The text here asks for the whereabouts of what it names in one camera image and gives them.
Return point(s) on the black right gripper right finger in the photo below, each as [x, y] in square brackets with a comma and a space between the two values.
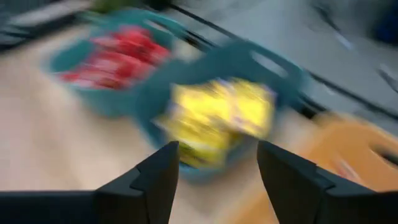
[295, 193]

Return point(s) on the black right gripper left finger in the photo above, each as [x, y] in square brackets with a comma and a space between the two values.
[140, 196]

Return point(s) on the yellow plastic bin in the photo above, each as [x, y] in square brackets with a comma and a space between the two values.
[351, 146]

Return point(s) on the yellow Sour Patch candy bag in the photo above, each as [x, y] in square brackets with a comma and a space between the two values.
[199, 143]
[217, 105]

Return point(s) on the light teal plastic bin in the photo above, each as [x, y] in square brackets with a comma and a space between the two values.
[105, 102]

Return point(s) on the red Skittles candy bag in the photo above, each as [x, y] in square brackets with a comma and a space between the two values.
[102, 74]
[130, 40]

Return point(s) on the slate blue plastic bin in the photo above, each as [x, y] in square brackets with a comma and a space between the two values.
[224, 62]

